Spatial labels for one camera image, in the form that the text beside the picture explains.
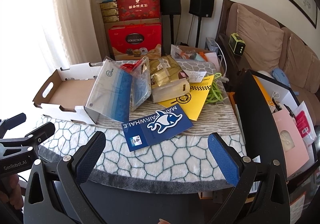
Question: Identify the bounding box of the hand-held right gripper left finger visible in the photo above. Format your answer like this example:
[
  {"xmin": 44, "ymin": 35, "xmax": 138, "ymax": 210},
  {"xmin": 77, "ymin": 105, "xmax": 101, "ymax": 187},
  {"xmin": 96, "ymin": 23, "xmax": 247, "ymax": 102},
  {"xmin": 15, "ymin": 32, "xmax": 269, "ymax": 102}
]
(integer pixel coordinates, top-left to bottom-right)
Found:
[{"xmin": 24, "ymin": 131, "xmax": 108, "ymax": 224}]

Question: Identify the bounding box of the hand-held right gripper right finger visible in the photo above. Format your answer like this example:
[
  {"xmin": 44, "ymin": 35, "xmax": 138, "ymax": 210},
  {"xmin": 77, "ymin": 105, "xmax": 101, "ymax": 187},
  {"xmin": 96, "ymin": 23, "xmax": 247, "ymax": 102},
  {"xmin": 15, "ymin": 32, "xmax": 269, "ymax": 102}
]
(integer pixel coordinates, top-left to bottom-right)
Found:
[{"xmin": 207, "ymin": 132, "xmax": 292, "ymax": 224}]

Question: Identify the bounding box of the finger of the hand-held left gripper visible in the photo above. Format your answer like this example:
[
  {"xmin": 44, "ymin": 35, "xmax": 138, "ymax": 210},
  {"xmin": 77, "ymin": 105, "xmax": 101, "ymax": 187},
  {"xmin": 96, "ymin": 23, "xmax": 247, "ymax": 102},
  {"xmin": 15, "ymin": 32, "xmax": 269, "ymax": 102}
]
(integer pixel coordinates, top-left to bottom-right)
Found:
[
  {"xmin": 0, "ymin": 113, "xmax": 27, "ymax": 139},
  {"xmin": 0, "ymin": 122, "xmax": 56, "ymax": 158}
]

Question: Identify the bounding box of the white cardboard tray box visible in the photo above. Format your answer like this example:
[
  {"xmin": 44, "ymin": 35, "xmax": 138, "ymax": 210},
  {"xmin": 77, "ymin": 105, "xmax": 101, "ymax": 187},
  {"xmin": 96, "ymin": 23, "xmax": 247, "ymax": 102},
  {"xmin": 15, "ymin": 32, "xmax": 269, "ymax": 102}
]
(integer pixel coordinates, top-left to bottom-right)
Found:
[{"xmin": 32, "ymin": 62, "xmax": 105, "ymax": 125}]

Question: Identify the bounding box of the blue whale card sleeve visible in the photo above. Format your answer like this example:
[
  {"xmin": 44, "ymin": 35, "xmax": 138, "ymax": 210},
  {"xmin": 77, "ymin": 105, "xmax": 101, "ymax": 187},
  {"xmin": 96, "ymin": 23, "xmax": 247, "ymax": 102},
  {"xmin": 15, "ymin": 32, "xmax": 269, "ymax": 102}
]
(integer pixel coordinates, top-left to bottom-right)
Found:
[{"xmin": 122, "ymin": 104, "xmax": 194, "ymax": 152}]

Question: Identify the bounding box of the yellow booklet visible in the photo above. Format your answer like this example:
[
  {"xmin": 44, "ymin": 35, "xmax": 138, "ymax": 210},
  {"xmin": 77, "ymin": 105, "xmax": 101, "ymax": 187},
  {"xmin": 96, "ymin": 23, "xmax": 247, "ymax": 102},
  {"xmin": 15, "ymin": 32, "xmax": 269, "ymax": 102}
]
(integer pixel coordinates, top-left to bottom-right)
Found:
[{"xmin": 158, "ymin": 74, "xmax": 215, "ymax": 120}]

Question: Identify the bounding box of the clear bag of face masks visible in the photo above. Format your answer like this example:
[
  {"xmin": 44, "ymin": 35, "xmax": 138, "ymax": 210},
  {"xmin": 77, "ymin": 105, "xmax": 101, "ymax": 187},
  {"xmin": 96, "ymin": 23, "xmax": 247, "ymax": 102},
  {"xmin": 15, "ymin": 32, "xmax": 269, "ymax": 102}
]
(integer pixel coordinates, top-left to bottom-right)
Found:
[{"xmin": 84, "ymin": 59, "xmax": 134, "ymax": 122}]

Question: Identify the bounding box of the green braided cable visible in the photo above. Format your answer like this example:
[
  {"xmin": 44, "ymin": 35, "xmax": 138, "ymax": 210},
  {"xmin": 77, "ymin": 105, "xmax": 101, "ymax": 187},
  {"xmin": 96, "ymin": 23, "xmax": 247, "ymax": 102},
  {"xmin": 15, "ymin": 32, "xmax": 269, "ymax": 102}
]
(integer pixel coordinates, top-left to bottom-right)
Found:
[{"xmin": 205, "ymin": 73, "xmax": 225, "ymax": 103}]

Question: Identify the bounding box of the clear plastic package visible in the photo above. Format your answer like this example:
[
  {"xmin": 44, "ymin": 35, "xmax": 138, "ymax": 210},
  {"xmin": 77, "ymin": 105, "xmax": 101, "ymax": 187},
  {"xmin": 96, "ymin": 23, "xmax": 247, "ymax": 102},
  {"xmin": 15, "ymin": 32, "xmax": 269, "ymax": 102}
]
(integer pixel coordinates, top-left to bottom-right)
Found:
[{"xmin": 130, "ymin": 57, "xmax": 152, "ymax": 112}]

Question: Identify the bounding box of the white paper tag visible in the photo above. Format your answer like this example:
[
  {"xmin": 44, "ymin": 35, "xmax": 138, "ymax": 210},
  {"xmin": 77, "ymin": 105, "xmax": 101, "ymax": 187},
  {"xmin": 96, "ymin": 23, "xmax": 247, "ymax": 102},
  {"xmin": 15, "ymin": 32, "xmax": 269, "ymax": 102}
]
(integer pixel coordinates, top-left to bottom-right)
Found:
[{"xmin": 186, "ymin": 69, "xmax": 212, "ymax": 83}]

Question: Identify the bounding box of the red lanyard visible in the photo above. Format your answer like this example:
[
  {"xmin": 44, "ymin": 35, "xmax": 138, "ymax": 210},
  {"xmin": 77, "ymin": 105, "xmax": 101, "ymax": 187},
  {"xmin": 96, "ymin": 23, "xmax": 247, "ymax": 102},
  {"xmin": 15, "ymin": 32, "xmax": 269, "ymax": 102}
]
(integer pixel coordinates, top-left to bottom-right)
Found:
[{"xmin": 119, "ymin": 60, "xmax": 143, "ymax": 74}]

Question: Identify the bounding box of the gold foil tea bag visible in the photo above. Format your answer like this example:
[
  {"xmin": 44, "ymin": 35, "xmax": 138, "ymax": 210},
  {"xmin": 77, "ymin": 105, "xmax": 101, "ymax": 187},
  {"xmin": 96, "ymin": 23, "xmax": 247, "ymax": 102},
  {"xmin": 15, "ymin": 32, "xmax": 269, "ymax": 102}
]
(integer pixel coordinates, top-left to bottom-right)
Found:
[{"xmin": 149, "ymin": 55, "xmax": 190, "ymax": 103}]

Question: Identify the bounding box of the person's left hand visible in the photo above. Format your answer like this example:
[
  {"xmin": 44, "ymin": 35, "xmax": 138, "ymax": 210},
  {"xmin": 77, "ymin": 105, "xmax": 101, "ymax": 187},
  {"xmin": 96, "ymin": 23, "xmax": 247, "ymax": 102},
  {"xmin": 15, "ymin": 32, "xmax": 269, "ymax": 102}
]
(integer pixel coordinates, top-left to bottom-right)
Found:
[{"xmin": 0, "ymin": 174, "xmax": 24, "ymax": 212}]

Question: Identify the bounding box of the black open box of goods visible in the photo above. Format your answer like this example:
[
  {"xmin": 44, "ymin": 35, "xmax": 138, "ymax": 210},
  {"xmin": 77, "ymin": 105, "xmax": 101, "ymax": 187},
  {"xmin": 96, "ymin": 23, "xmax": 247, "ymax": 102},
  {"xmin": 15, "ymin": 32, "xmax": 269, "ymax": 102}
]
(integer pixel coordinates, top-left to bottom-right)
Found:
[{"xmin": 235, "ymin": 69, "xmax": 300, "ymax": 179}]

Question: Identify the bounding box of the pink paper bag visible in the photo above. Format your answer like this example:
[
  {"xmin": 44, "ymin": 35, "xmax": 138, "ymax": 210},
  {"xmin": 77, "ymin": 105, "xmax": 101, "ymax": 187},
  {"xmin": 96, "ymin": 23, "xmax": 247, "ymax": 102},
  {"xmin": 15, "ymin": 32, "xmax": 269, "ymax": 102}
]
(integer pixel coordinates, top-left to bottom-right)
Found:
[{"xmin": 272, "ymin": 107, "xmax": 310, "ymax": 179}]

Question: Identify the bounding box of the red packet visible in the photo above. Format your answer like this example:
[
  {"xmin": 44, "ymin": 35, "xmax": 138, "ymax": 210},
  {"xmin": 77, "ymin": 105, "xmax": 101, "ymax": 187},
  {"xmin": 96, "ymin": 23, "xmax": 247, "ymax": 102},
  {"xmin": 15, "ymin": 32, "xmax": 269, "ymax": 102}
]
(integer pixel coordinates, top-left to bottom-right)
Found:
[{"xmin": 294, "ymin": 110, "xmax": 314, "ymax": 139}]

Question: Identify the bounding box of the white paper bag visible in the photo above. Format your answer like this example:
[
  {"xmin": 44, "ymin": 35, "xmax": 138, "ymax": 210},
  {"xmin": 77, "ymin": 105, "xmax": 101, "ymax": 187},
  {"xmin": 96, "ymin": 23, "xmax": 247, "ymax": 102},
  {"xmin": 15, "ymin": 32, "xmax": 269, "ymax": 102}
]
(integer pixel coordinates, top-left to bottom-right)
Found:
[{"xmin": 260, "ymin": 79, "xmax": 300, "ymax": 112}]

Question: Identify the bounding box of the white slipper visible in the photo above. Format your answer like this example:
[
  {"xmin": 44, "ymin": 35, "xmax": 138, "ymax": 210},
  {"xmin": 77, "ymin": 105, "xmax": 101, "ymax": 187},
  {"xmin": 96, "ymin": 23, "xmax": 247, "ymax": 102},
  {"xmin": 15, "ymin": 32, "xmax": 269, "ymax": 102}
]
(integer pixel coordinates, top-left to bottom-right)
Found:
[{"xmin": 257, "ymin": 71, "xmax": 273, "ymax": 80}]

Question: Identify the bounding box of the blue slipper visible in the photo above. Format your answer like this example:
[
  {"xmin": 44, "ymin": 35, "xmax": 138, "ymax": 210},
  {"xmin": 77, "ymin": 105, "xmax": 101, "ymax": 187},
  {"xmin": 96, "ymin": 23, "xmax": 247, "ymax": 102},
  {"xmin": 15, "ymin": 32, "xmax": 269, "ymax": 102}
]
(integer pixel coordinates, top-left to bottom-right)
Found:
[{"xmin": 272, "ymin": 68, "xmax": 298, "ymax": 94}]

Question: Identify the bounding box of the cardboard box of clutter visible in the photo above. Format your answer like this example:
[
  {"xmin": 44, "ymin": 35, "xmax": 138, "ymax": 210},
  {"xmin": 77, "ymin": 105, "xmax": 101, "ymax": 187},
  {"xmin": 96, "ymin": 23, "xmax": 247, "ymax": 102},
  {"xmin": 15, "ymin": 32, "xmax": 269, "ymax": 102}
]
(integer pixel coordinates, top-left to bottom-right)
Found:
[{"xmin": 171, "ymin": 44, "xmax": 218, "ymax": 64}]

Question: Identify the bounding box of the brown sofa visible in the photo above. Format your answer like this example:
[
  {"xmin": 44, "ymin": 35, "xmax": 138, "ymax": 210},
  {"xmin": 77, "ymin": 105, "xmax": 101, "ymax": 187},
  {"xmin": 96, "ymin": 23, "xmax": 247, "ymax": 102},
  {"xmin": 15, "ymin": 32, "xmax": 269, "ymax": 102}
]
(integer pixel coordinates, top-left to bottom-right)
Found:
[{"xmin": 216, "ymin": 0, "xmax": 320, "ymax": 104}]

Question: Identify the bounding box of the white product box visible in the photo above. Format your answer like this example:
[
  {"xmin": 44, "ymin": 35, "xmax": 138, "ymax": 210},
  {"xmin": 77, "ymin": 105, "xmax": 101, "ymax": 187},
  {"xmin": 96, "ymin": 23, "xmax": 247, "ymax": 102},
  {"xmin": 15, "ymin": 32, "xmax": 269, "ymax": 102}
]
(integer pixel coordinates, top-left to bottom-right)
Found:
[{"xmin": 205, "ymin": 37, "xmax": 222, "ymax": 51}]

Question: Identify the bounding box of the green black portable device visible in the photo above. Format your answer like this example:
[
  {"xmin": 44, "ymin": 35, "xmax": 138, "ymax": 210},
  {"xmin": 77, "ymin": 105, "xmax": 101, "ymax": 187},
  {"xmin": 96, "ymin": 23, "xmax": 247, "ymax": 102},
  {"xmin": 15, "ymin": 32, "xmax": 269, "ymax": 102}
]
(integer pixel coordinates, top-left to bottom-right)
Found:
[{"xmin": 229, "ymin": 33, "xmax": 247, "ymax": 54}]

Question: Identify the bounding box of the cream curtain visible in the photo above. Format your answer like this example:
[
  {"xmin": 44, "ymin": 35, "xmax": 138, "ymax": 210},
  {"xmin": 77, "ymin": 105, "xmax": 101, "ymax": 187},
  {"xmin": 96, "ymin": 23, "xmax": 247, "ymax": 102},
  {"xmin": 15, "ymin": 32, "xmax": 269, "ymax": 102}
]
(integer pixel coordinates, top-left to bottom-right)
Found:
[{"xmin": 42, "ymin": 0, "xmax": 120, "ymax": 69}]

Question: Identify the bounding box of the brown sofa cushion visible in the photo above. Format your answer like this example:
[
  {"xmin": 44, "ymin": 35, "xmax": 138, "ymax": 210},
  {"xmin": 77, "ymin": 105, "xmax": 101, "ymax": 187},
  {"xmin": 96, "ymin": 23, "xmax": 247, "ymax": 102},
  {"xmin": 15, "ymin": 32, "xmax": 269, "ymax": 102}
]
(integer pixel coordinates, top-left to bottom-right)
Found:
[
  {"xmin": 236, "ymin": 4, "xmax": 285, "ymax": 64},
  {"xmin": 279, "ymin": 33, "xmax": 320, "ymax": 89}
]

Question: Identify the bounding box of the gold patterned box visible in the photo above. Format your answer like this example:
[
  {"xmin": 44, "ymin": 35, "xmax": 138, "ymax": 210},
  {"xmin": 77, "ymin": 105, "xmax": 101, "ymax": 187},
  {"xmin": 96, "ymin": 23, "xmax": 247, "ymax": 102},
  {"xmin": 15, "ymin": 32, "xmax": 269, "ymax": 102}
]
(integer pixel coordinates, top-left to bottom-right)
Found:
[
  {"xmin": 100, "ymin": 1, "xmax": 118, "ymax": 10},
  {"xmin": 102, "ymin": 15, "xmax": 120, "ymax": 23},
  {"xmin": 101, "ymin": 9, "xmax": 119, "ymax": 17}
]

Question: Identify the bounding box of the black speaker stand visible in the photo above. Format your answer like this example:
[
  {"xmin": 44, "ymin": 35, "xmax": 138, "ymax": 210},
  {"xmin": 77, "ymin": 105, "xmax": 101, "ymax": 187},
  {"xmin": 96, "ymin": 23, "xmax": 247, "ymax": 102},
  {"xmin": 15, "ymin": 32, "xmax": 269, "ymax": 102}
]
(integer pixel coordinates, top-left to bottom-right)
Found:
[
  {"xmin": 195, "ymin": 16, "xmax": 202, "ymax": 48},
  {"xmin": 169, "ymin": 15, "xmax": 176, "ymax": 45}
]

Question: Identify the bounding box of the red floral gift box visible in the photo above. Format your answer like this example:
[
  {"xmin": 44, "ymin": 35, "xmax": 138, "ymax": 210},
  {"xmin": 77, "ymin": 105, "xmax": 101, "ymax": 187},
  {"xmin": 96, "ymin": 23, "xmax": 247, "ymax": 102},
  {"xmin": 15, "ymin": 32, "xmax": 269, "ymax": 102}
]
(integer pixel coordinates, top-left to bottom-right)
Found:
[{"xmin": 117, "ymin": 0, "xmax": 160, "ymax": 21}]

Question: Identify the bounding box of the black speaker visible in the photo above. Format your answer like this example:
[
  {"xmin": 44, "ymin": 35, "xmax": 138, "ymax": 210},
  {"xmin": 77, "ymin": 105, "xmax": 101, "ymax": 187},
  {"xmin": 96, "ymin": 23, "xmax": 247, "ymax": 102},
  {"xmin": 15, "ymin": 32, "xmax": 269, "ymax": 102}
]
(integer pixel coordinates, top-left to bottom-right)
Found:
[
  {"xmin": 159, "ymin": 0, "xmax": 181, "ymax": 16},
  {"xmin": 189, "ymin": 0, "xmax": 215, "ymax": 18}
]

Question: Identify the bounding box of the white power cable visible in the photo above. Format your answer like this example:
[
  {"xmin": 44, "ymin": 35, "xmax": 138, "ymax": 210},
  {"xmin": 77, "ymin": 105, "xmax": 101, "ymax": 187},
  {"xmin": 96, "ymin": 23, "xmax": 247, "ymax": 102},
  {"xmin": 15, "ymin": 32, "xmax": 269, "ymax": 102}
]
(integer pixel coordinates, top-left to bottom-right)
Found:
[{"xmin": 217, "ymin": 41, "xmax": 229, "ymax": 82}]

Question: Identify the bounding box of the red gift box with handle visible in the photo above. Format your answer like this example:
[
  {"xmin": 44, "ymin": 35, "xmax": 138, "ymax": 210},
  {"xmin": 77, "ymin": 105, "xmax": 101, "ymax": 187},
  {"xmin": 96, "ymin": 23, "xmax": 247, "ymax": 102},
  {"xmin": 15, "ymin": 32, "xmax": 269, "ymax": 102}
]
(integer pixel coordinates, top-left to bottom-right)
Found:
[{"xmin": 108, "ymin": 24, "xmax": 163, "ymax": 60}]

